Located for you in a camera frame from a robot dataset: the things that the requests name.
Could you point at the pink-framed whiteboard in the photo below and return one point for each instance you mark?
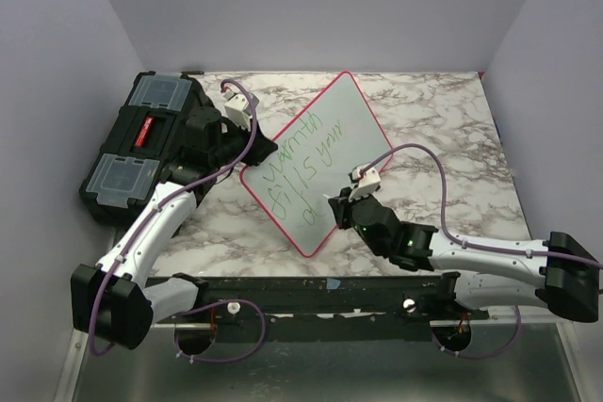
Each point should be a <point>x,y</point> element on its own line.
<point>335,133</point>

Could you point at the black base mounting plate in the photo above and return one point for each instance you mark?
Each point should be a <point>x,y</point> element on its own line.
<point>323,309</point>

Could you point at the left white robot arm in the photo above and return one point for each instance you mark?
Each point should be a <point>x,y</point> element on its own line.
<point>110,301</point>

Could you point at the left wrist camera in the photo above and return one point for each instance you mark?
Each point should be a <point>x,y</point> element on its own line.
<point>238,108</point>

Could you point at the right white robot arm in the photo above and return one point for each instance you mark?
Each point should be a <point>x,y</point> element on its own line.
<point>558,273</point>

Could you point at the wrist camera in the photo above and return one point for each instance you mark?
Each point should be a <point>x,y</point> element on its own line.
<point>238,108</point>
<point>365,181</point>

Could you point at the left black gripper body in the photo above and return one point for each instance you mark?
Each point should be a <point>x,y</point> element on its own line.
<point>233,144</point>

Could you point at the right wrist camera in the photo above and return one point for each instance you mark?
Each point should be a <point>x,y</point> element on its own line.
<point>365,181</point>

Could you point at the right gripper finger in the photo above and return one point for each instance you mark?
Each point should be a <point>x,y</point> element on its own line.
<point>344,196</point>
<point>341,214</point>

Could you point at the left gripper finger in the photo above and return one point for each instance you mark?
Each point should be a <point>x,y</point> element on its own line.
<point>260,150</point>
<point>259,133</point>

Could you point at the black plastic toolbox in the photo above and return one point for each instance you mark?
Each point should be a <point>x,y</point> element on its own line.
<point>147,135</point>

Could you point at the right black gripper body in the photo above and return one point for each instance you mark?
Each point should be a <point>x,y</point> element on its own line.
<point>358,231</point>

